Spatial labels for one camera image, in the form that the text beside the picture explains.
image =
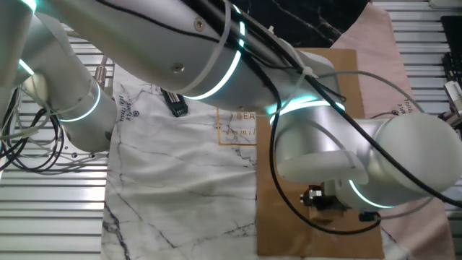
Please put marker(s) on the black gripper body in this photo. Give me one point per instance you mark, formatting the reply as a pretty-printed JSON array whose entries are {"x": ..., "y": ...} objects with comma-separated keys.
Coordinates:
[{"x": 323, "y": 201}]

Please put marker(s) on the large wooden block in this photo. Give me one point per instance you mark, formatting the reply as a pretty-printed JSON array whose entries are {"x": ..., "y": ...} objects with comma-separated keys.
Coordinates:
[{"x": 325, "y": 216}]

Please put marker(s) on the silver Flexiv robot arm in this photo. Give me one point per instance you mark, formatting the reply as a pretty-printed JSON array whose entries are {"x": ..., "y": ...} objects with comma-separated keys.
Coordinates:
[{"x": 144, "y": 47}]

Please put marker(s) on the brown cardboard sheet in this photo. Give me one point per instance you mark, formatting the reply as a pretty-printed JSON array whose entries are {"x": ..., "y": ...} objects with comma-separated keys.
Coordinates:
[{"x": 288, "y": 238}]

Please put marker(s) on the marble pattern tablecloth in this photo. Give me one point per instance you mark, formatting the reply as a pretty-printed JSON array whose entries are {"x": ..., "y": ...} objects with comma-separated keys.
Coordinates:
[{"x": 180, "y": 187}]

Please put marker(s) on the black rectangular device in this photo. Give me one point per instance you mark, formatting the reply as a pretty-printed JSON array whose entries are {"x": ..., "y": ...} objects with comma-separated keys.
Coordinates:
[{"x": 177, "y": 105}]

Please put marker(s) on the silver depth camera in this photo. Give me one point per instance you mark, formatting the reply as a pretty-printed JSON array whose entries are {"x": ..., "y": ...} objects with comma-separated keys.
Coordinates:
[{"x": 453, "y": 94}]

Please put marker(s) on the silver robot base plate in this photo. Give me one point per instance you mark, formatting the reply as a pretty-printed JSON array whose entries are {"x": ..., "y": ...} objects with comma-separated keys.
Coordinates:
[{"x": 79, "y": 156}]

